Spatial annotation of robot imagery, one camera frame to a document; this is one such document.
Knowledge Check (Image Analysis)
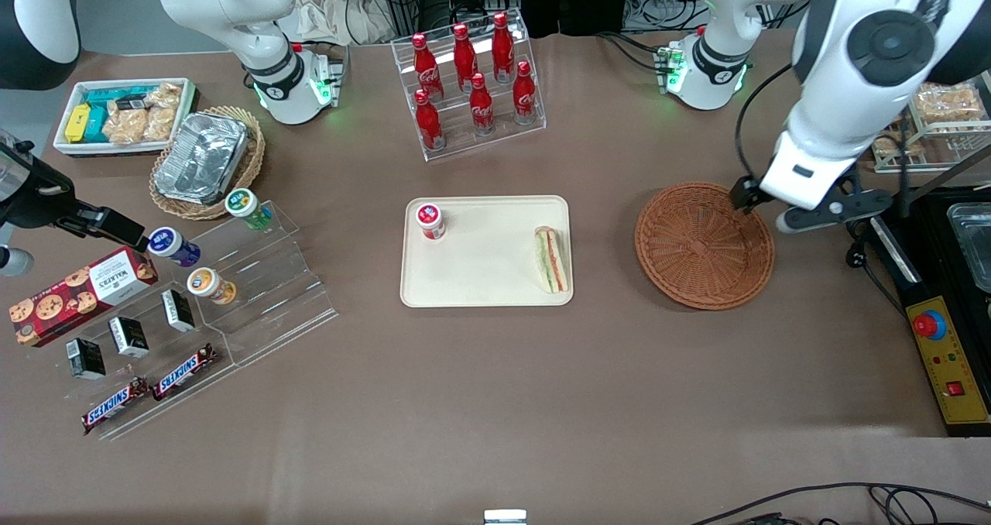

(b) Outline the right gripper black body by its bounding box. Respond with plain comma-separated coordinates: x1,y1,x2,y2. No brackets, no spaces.
14,167,78,230

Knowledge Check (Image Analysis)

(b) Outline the triangular sandwich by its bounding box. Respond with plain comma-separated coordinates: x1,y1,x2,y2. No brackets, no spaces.
533,226,570,294

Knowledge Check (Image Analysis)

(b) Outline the round brown wicker basket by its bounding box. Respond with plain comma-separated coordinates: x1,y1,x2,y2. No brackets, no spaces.
634,182,776,311

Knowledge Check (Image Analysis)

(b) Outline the aluminium foil tray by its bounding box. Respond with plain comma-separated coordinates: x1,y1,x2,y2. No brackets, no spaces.
154,112,250,206

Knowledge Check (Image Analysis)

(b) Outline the light wicker basket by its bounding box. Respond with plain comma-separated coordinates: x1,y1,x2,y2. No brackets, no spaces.
149,105,266,221

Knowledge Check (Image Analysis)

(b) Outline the steel machine tray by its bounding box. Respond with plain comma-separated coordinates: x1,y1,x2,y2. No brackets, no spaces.
946,202,991,293

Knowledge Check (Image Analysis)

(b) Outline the cream plastic tray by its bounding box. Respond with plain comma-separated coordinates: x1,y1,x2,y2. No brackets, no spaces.
399,195,574,308

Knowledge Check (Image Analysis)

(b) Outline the purple cap small bottle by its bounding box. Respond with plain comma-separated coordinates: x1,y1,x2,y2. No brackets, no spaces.
147,227,202,269

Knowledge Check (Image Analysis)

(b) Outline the white plastic bin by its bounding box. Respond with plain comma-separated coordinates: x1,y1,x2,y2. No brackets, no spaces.
53,77,199,159

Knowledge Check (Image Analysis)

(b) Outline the red Walkers shortbread box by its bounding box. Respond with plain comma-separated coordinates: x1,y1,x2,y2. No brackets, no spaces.
9,246,159,348

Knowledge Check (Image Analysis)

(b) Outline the yellow small box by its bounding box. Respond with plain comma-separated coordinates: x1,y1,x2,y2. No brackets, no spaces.
64,105,92,144

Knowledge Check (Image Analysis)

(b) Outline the clear bag of pastries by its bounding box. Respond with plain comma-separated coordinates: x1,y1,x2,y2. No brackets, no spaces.
914,84,986,123
879,126,930,158

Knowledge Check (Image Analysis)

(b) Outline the small black carton box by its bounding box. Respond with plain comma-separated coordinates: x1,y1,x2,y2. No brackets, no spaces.
160,289,196,333
66,338,107,379
108,316,149,359

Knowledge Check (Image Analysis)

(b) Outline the orange cap small bottle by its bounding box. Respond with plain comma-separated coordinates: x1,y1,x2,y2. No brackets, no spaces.
187,267,238,306

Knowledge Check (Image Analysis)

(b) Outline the green cap small bottle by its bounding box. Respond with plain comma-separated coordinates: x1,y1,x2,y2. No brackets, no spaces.
225,188,274,230

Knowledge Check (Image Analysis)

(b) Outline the Snickers chocolate bar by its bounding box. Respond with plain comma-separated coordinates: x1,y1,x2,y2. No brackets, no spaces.
151,343,218,402
81,376,149,436

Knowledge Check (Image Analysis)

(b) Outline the black machine with yellow panel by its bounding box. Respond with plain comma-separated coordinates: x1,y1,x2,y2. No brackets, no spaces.
867,184,991,438

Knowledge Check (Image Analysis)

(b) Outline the clear acrylic stepped shelf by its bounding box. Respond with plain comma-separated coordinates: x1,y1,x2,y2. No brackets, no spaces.
70,200,339,442

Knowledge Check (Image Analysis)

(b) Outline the red emergency stop button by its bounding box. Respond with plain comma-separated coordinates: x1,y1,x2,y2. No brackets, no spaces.
912,310,948,341

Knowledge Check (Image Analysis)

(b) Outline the clear acrylic bottle rack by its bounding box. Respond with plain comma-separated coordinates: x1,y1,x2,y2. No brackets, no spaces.
389,8,547,162

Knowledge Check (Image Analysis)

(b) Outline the red cola bottle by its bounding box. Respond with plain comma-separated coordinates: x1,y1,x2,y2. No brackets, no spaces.
413,90,444,152
491,12,516,83
452,23,479,92
468,73,496,136
410,33,445,101
513,60,538,125

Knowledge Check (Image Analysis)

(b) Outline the crumpled beige paper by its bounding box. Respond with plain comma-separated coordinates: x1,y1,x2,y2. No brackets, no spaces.
294,0,396,46

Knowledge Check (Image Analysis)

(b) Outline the red cap white bottle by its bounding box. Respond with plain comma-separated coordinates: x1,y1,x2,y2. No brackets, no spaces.
416,203,447,241

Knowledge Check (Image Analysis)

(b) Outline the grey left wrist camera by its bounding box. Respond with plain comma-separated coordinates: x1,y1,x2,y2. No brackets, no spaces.
777,190,893,234

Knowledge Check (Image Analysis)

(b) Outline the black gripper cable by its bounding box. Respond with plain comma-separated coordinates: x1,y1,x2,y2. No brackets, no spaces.
733,60,798,193

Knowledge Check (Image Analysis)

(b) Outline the black power cable with plug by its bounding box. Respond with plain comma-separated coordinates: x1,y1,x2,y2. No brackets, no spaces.
844,215,910,321

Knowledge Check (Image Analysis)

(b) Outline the white wire rack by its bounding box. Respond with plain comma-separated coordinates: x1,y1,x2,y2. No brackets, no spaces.
873,80,991,173

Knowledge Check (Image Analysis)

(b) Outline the black floor cable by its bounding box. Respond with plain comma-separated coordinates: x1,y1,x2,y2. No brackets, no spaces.
689,482,991,525

